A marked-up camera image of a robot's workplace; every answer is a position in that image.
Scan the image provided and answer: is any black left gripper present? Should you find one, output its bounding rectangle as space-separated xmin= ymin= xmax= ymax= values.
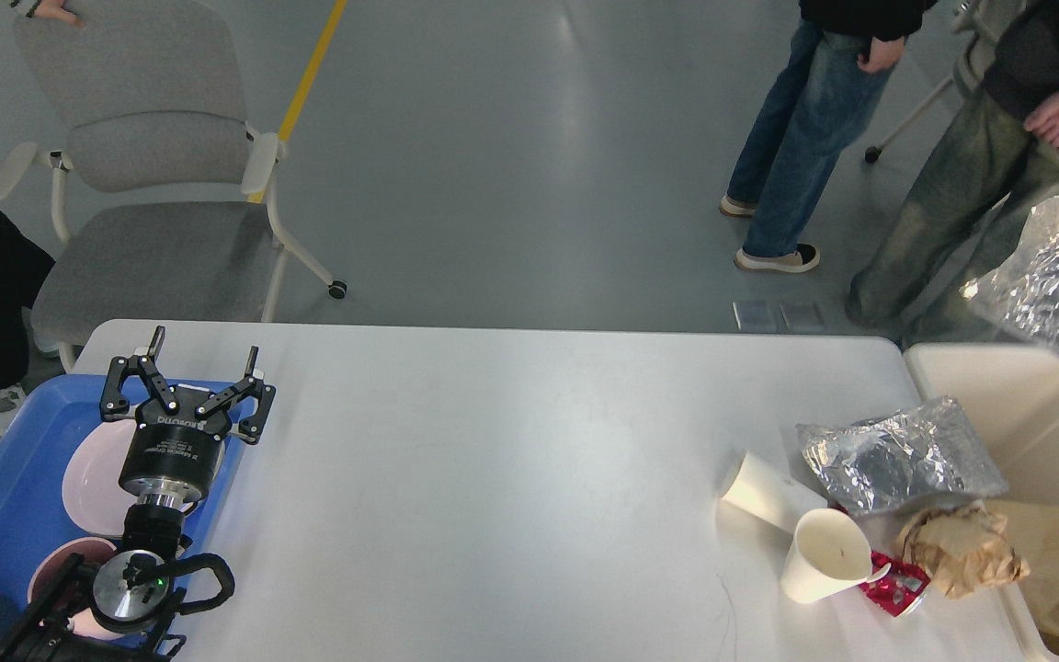
xmin=98 ymin=324 xmax=277 ymax=508

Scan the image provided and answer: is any pink plate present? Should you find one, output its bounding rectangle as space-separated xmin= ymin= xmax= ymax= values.
xmin=62 ymin=419 xmax=207 ymax=538

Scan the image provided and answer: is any pink mug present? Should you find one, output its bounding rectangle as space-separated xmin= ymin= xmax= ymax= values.
xmin=26 ymin=537 xmax=122 ymax=641

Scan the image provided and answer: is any brown paper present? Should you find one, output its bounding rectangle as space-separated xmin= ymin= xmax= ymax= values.
xmin=894 ymin=502 xmax=1033 ymax=600

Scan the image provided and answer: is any brown paper bag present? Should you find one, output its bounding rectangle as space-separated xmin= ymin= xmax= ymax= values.
xmin=985 ymin=499 xmax=1059 ymax=638

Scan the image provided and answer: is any red item under arm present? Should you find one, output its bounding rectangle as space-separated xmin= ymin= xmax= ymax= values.
xmin=857 ymin=550 xmax=930 ymax=618

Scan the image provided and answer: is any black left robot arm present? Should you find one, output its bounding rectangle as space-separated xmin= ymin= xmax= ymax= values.
xmin=0 ymin=326 xmax=277 ymax=661

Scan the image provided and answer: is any blue plastic tray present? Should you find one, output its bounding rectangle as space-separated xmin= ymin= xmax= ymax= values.
xmin=0 ymin=374 xmax=246 ymax=637

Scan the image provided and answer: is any grey office chair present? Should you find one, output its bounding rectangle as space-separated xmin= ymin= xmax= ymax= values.
xmin=0 ymin=1 xmax=347 ymax=371

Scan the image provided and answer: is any white paper sheet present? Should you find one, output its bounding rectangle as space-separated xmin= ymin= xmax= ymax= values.
xmin=720 ymin=451 xmax=828 ymax=532

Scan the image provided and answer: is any white paper cup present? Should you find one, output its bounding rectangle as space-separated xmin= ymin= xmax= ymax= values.
xmin=779 ymin=508 xmax=877 ymax=604

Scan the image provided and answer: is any person in blue jeans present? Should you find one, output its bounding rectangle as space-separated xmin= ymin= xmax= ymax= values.
xmin=719 ymin=1 xmax=930 ymax=275

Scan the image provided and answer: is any beige plastic bin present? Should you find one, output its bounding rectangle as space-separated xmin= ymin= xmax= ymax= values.
xmin=904 ymin=343 xmax=1059 ymax=661

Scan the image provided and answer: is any white office chair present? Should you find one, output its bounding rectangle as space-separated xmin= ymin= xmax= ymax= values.
xmin=864 ymin=1 xmax=1001 ymax=166

